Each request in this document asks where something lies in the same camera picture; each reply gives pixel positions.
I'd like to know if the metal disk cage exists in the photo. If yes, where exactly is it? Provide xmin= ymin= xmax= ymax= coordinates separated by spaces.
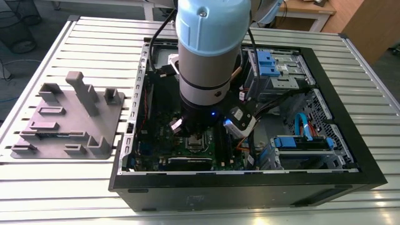
xmin=258 ymin=135 xmax=359 ymax=171

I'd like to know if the wooden desk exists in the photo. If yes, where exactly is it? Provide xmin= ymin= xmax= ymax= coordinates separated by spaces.
xmin=275 ymin=0 xmax=338 ymax=32

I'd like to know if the hard disk in blue carrier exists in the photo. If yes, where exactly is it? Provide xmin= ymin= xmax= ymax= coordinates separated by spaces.
xmin=274 ymin=137 xmax=334 ymax=151

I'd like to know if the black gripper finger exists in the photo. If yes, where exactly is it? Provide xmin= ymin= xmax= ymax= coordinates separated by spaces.
xmin=170 ymin=118 xmax=194 ymax=141

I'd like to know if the green motherboard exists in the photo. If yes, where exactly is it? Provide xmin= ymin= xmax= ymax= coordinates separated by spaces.
xmin=134 ymin=103 xmax=248 ymax=171

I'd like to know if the orange wire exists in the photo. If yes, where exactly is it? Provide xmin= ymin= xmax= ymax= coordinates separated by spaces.
xmin=236 ymin=137 xmax=251 ymax=152

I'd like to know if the empty blue disk carrier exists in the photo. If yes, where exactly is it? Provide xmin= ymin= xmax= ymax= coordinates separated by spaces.
xmin=256 ymin=142 xmax=274 ymax=171

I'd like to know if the brown wooden cabinet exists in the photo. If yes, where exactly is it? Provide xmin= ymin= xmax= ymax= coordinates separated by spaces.
xmin=322 ymin=0 xmax=400 ymax=66

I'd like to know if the black graphics card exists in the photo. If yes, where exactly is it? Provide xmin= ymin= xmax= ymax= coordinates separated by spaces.
xmin=167 ymin=156 xmax=214 ymax=171

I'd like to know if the metal drive cage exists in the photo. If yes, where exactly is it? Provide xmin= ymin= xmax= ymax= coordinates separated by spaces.
xmin=243 ymin=49 xmax=316 ymax=101

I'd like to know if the blue flat wire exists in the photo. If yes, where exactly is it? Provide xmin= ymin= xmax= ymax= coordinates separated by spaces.
xmin=294 ymin=112 xmax=315 ymax=142

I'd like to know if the green RAM stick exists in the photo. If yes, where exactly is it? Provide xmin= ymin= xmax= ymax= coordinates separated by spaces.
xmin=36 ymin=133 xmax=71 ymax=139

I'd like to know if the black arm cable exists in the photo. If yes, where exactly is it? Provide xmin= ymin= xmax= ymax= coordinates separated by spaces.
xmin=248 ymin=28 xmax=260 ymax=78
xmin=148 ymin=20 xmax=176 ymax=78

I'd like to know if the blue drive bay latch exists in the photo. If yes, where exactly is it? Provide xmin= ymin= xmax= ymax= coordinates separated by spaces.
xmin=255 ymin=50 xmax=276 ymax=68
xmin=260 ymin=66 xmax=282 ymax=77

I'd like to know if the black mesh bin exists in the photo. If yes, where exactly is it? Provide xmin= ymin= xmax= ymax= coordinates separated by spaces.
xmin=0 ymin=13 xmax=36 ymax=54
xmin=12 ymin=0 xmax=43 ymax=26

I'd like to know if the silver camera in black mount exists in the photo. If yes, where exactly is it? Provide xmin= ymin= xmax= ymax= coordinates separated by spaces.
xmin=223 ymin=106 xmax=259 ymax=137

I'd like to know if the black PC case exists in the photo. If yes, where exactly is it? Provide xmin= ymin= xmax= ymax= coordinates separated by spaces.
xmin=108 ymin=37 xmax=388 ymax=213

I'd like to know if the black wire bundle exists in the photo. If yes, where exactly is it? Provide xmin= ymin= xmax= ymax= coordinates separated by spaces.
xmin=250 ymin=88 xmax=314 ymax=122

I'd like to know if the silver square wrist camera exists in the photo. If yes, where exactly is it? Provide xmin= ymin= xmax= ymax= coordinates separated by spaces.
xmin=168 ymin=53 xmax=182 ymax=77

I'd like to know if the grey parts rack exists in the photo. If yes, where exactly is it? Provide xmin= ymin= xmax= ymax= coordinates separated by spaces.
xmin=10 ymin=71 xmax=127 ymax=160

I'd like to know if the grey power supply unit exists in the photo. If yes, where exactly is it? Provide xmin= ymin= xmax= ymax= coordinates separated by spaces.
xmin=147 ymin=48 xmax=182 ymax=107

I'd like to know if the CPU socket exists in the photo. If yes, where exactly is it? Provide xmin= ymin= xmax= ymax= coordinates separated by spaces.
xmin=184 ymin=135 xmax=207 ymax=151

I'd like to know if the white desk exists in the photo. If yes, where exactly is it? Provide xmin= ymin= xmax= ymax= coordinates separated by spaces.
xmin=38 ymin=0 xmax=176 ymax=22

